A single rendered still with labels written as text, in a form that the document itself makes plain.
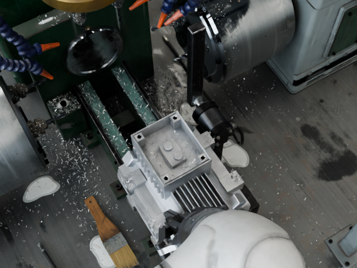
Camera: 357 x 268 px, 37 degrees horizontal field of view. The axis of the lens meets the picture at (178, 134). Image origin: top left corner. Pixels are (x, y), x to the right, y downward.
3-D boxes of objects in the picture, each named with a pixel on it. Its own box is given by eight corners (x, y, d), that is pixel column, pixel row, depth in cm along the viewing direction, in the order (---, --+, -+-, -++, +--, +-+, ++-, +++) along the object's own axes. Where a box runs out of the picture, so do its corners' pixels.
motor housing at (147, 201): (121, 193, 115) (110, 155, 99) (195, 151, 120) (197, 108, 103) (168, 271, 107) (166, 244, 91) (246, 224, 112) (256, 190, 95)
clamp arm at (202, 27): (185, 99, 118) (185, 24, 95) (196, 93, 118) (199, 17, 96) (193, 111, 116) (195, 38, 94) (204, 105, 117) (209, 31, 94)
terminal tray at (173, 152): (132, 152, 103) (128, 135, 97) (179, 127, 105) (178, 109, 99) (163, 202, 98) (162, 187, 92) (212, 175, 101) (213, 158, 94)
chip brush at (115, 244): (79, 203, 127) (78, 202, 126) (98, 193, 128) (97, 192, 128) (121, 276, 119) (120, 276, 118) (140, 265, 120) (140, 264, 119)
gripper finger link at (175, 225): (201, 246, 78) (193, 251, 78) (180, 235, 89) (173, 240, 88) (189, 223, 78) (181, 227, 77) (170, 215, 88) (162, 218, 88)
